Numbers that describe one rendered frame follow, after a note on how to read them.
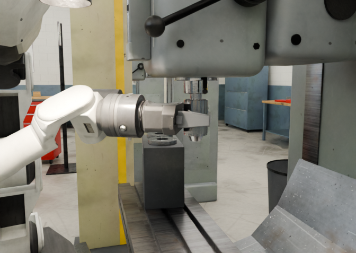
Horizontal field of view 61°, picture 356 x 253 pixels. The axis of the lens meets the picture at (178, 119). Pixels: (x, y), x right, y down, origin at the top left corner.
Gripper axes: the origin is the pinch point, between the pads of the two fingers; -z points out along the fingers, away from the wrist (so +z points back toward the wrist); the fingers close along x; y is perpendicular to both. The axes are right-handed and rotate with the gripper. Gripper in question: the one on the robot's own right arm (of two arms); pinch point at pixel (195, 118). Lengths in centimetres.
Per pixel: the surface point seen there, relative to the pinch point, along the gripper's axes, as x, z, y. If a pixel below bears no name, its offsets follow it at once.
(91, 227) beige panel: 146, 93, 104
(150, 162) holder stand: 24.6, 15.6, 16.3
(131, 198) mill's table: 32, 24, 31
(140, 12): -6.5, 9.3, -18.8
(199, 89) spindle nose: -2.2, -0.8, -5.7
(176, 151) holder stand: 26.9, 8.4, 13.3
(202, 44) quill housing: -10.1, -1.8, -12.9
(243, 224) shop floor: 212, -24, 123
